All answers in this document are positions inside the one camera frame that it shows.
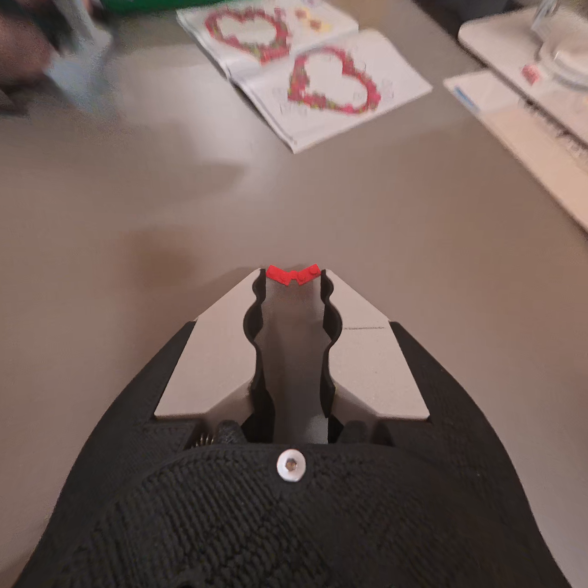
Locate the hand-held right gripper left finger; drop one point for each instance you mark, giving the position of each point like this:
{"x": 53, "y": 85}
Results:
{"x": 206, "y": 363}

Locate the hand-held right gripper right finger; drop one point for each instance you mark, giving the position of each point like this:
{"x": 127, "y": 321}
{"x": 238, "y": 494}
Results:
{"x": 376, "y": 367}

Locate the red lego piece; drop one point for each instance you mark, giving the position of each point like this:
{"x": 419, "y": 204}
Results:
{"x": 287, "y": 274}

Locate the lego instruction booklet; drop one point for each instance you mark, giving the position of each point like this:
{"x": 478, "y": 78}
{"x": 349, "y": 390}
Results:
{"x": 330, "y": 115}

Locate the small red lego bits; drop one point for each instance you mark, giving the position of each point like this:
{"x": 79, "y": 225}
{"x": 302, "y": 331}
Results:
{"x": 530, "y": 73}

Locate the person's left hand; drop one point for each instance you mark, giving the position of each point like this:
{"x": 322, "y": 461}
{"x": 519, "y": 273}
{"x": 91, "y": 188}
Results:
{"x": 23, "y": 50}

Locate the white flat board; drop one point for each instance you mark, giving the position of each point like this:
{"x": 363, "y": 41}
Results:
{"x": 514, "y": 133}

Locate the white tray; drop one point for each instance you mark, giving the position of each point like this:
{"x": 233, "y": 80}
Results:
{"x": 500, "y": 41}

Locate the clear plastic bag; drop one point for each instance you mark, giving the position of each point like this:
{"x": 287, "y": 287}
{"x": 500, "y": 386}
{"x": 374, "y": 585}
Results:
{"x": 567, "y": 55}

